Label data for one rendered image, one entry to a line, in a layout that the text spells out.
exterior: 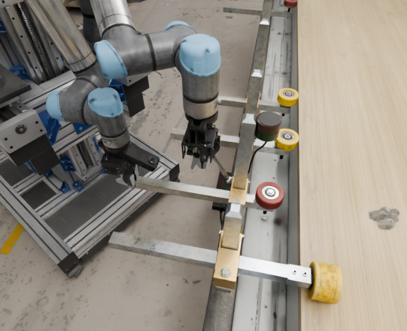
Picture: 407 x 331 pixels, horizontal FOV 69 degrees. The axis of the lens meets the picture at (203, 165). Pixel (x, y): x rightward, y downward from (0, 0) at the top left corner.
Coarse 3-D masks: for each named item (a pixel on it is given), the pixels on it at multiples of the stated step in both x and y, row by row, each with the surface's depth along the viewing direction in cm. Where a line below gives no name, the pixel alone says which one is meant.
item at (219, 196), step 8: (136, 184) 94; (144, 184) 94; (152, 184) 94; (160, 184) 94; (168, 184) 94; (176, 184) 94; (184, 184) 94; (168, 192) 94; (176, 192) 93; (184, 192) 92; (192, 192) 91; (200, 192) 91; (208, 192) 91; (216, 192) 91; (224, 192) 91; (208, 200) 93; (216, 200) 92; (224, 200) 91; (248, 200) 89; (256, 208) 91
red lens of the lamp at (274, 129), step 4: (256, 124) 73; (260, 124) 71; (280, 124) 71; (260, 128) 71; (264, 128) 71; (268, 128) 70; (272, 128) 70; (276, 128) 70; (264, 132) 71; (268, 132) 71; (272, 132) 71; (276, 132) 72
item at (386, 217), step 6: (372, 210) 82; (378, 210) 82; (384, 210) 81; (390, 210) 82; (396, 210) 81; (372, 216) 80; (378, 216) 80; (384, 216) 80; (390, 216) 79; (396, 216) 81; (378, 222) 80; (384, 222) 79; (390, 222) 79; (384, 228) 78; (390, 228) 78
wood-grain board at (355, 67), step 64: (320, 0) 183; (384, 0) 183; (320, 64) 133; (384, 64) 133; (320, 128) 105; (384, 128) 105; (320, 192) 86; (384, 192) 86; (320, 256) 74; (384, 256) 74; (320, 320) 64; (384, 320) 64
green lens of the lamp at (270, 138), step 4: (256, 128) 73; (256, 132) 74; (260, 132) 72; (256, 136) 74; (260, 136) 73; (264, 136) 72; (268, 136) 72; (272, 136) 72; (276, 136) 73; (264, 140) 73; (268, 140) 73; (272, 140) 73
